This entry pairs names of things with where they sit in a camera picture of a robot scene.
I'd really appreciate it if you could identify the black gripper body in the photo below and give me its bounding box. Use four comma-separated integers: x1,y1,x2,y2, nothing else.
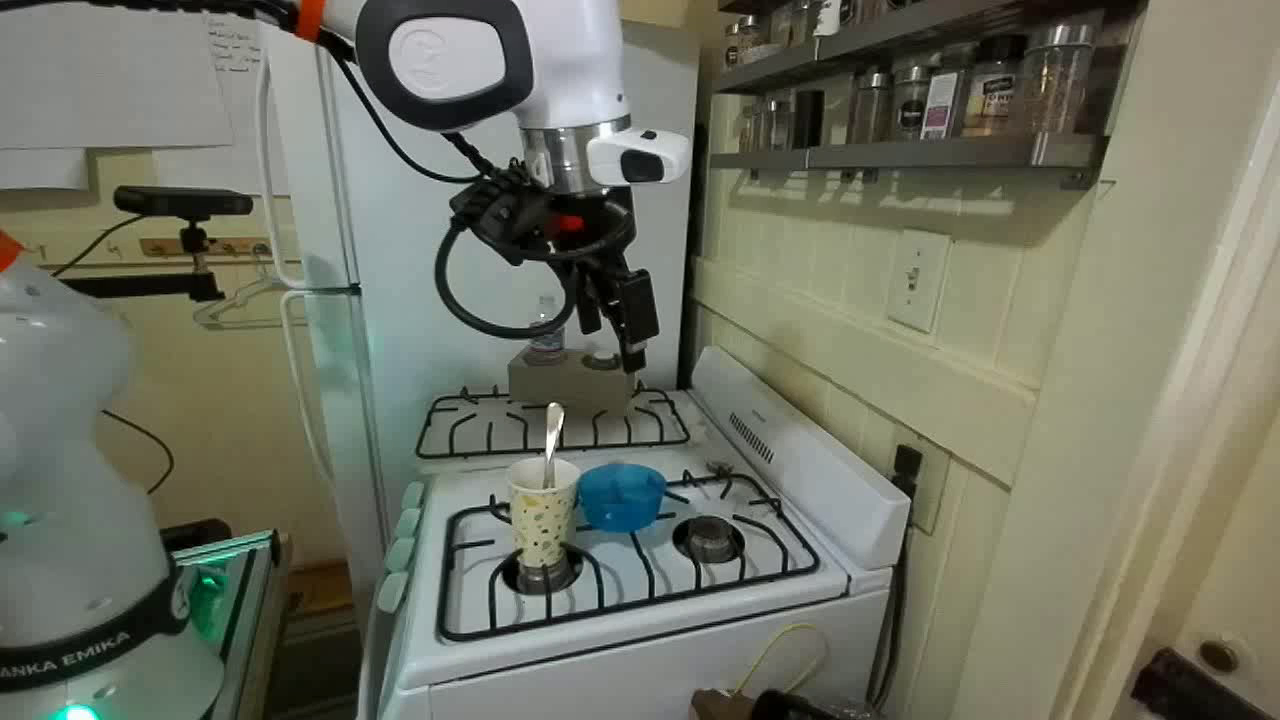
526,183,644,286

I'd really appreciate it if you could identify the cream wall light switch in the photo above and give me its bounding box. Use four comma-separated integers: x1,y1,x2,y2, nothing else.
889,225,958,340

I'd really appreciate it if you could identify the brown cardboard box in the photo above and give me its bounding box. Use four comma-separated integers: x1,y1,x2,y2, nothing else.
503,348,640,419

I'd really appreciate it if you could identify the white plastic spoon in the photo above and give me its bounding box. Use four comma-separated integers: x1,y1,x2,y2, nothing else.
538,398,571,493

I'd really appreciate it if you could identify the black stove grate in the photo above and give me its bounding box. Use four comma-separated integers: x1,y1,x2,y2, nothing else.
411,386,698,468
434,465,825,643

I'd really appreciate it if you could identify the blue cloth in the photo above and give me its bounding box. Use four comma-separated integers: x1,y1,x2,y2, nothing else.
571,462,670,537

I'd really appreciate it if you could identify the white refrigerator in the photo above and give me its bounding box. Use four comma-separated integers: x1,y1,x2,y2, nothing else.
257,0,703,578

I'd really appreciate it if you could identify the glass spice jar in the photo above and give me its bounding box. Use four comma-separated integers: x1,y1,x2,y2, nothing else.
854,64,896,147
741,94,772,156
766,89,801,154
962,32,1033,142
745,0,785,62
782,0,821,47
1024,11,1106,136
889,54,932,146
716,11,753,73

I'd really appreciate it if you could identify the dotted paper cup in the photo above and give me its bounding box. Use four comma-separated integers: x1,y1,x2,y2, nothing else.
510,454,583,578

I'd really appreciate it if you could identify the round stove burner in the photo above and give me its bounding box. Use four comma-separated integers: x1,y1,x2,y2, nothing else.
495,548,594,599
670,513,747,569

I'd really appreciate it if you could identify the steel spice shelf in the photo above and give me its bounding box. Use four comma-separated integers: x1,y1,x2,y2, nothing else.
709,133,1113,194
711,0,1152,96

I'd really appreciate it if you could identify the black power plug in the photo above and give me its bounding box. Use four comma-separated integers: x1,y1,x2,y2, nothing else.
894,439,930,499

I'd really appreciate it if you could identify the white gas stove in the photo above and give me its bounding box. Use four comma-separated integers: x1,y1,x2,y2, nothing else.
357,340,917,720

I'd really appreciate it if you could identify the metal robot mounting cart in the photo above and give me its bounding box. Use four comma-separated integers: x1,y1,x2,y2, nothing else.
156,524,297,720

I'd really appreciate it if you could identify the cream panel door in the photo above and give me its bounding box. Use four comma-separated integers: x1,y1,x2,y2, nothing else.
1066,78,1280,720

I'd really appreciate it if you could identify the black door latch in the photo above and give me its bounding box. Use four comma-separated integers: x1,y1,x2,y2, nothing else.
1128,650,1274,720

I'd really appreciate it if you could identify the dark door knob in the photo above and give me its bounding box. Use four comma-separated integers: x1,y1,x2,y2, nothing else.
1196,636,1245,677

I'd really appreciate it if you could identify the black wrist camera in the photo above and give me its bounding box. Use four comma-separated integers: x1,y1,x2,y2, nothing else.
450,176,531,259

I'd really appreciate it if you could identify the thick black looped cable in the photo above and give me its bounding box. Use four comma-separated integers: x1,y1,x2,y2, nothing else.
430,215,582,345

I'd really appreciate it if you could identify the cream wall power outlet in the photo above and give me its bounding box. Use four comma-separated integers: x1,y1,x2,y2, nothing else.
889,438,958,541

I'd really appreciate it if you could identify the black power cord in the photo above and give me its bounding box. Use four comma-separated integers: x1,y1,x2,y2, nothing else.
863,486,925,711

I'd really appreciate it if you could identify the black stereo camera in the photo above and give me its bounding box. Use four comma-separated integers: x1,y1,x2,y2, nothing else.
111,183,257,225

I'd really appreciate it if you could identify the black camera stand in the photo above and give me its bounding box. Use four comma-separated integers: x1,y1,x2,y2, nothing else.
57,215,234,303

